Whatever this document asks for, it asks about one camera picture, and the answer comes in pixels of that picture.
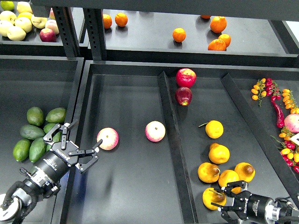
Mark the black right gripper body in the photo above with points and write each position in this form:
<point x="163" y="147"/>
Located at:
<point x="254" y="207"/>

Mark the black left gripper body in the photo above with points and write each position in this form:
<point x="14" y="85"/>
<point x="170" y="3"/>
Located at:
<point x="56" y="162"/>

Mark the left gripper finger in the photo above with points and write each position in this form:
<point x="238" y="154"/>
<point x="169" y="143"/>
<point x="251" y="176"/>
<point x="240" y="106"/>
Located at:
<point x="64" y="129"/>
<point x="84" y="159"/>

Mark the dark green avocado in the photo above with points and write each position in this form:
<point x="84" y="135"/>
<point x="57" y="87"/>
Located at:
<point x="57" y="138"/>

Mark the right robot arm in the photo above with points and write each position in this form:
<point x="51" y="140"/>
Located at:
<point x="284" y="212"/>

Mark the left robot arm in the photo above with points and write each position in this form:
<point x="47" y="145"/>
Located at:
<point x="43" y="180"/>

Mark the green avocado centre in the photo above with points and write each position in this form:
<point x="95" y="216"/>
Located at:
<point x="48" y="127"/>

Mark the green avocado lower middle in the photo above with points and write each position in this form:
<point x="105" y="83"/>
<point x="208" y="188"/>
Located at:
<point x="37" y="149"/>

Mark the yellow pear bottom centre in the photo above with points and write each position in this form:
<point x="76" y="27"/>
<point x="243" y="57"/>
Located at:
<point x="228" y="176"/>

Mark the dark avocado middle left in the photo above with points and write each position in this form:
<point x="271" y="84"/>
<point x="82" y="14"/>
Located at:
<point x="31" y="132"/>

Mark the green avocado top right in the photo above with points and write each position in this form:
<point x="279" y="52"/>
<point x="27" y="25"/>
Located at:
<point x="56" y="115"/>

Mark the green avocado top left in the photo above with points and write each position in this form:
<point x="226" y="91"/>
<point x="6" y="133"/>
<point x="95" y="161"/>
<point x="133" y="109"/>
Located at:
<point x="35" y="116"/>

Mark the yellow pear lower left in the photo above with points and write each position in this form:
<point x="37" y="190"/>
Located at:
<point x="208" y="173"/>

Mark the bright green avocado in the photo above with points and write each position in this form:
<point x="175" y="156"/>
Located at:
<point x="21" y="150"/>

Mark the yellow pear middle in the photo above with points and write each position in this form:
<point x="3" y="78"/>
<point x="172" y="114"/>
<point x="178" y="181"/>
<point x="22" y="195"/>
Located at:
<point x="218" y="153"/>

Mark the yellow pear with long stem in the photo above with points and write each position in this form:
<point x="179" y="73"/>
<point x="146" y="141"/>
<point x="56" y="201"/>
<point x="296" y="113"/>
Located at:
<point x="214" y="129"/>

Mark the pink apple left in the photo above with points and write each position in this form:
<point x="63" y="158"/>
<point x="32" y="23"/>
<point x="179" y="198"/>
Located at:
<point x="109" y="137"/>

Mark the pink apple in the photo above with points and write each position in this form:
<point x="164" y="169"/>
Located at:
<point x="109" y="137"/>
<point x="155" y="131"/>

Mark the mixed cherry tomatoes lower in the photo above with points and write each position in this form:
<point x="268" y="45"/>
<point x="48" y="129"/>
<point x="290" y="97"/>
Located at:
<point x="288" y="149"/>

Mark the black centre tray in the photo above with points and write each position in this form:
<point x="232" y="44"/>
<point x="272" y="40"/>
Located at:
<point x="144" y="182"/>

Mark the pink apple centre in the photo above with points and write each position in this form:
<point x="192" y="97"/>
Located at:
<point x="155" y="131"/>

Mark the white label card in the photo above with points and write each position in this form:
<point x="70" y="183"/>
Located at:
<point x="295" y="139"/>

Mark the red chili pepper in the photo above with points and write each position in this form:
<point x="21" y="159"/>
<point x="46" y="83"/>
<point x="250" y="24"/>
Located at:
<point x="279" y="114"/>

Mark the pink apple right edge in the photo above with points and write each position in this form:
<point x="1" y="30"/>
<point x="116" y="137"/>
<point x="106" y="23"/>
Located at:
<point x="292" y="123"/>

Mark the black upper left tray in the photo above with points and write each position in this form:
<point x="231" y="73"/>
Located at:
<point x="33" y="46"/>

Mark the red apple on shelf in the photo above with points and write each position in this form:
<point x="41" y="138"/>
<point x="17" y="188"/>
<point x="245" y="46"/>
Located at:
<point x="47" y="35"/>

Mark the dark red apple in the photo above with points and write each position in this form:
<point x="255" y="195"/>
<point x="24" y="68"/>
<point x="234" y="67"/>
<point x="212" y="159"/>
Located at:
<point x="183" y="96"/>

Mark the orange cherry tomato bunch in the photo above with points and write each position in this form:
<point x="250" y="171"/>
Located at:
<point x="258" y="91"/>

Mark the pale yellow apple front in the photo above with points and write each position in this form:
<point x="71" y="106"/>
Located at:
<point x="16" y="33"/>

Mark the orange tomato vine right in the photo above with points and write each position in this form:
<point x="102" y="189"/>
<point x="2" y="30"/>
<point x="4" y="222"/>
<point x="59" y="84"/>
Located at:
<point x="290" y="101"/>

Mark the red cherry tomato bunch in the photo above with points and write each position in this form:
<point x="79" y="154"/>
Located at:
<point x="272" y="89"/>

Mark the pale pink apple shelf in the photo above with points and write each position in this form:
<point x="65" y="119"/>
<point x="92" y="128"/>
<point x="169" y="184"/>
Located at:
<point x="52" y="24"/>

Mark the pale yellow apple right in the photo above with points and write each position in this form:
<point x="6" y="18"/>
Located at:
<point x="39" y="22"/>

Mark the pale yellow apple middle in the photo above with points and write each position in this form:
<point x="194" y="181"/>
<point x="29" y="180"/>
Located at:
<point x="24" y="23"/>

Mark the bright red apple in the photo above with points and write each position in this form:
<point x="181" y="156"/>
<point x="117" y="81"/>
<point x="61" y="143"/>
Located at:
<point x="186" y="77"/>

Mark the black shelf post left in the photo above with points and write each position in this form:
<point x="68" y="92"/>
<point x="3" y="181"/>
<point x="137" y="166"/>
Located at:
<point x="67" y="31"/>

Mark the black shelf post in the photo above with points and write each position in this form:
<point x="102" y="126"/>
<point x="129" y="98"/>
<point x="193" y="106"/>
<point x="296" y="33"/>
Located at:
<point x="96" y="33"/>
<point x="67" y="31"/>

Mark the black shelf post right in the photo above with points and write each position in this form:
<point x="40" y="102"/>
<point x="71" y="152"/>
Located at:
<point x="96" y="33"/>

